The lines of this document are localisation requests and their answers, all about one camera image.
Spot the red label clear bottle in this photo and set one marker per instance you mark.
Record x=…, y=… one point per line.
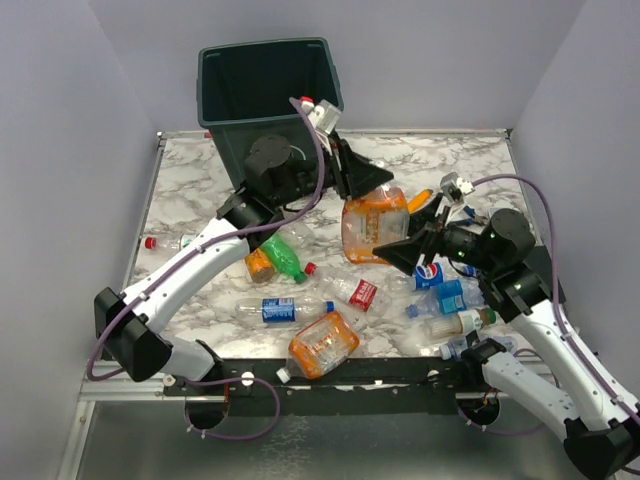
x=358, y=293

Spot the light blue label bottle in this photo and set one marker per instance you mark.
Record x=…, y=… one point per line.
x=447, y=298

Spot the blue handled pliers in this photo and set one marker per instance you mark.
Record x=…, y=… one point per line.
x=475, y=216

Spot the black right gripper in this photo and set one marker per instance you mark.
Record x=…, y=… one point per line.
x=405, y=254

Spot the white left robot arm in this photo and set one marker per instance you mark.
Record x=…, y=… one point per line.
x=129, y=324

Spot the red cap water bottle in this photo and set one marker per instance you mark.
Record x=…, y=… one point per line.
x=163, y=243

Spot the small orange tea bottle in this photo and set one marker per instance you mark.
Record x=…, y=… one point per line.
x=259, y=267

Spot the clear glass-like jar bottle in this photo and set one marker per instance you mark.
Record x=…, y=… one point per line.
x=296, y=234

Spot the green plastic bottle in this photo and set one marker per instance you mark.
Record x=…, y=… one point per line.
x=284, y=258

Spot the green cap milk tea bottle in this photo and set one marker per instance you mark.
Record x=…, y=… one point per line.
x=460, y=323

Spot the crushed Pepsi bottle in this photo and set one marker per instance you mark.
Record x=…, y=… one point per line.
x=424, y=278

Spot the black flat box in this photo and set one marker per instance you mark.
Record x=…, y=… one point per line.
x=539, y=262

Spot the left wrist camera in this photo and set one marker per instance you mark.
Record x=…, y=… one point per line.
x=323, y=116

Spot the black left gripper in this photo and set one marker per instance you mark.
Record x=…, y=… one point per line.
x=353, y=174

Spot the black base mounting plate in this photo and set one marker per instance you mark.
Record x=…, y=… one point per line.
x=368, y=386

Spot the blue label bottle near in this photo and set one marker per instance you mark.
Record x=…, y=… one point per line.
x=277, y=311

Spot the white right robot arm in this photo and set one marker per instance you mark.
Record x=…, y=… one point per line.
x=590, y=412

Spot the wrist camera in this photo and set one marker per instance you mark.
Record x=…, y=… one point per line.
x=323, y=116
x=456, y=189

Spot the yellow utility knife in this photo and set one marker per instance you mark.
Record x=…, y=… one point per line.
x=419, y=200

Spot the large orange juice bottle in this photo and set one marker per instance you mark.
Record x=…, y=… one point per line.
x=319, y=348
x=379, y=218

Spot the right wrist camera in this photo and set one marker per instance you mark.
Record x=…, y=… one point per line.
x=456, y=189

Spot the dark green trash bin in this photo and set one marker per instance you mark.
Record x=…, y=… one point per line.
x=243, y=92

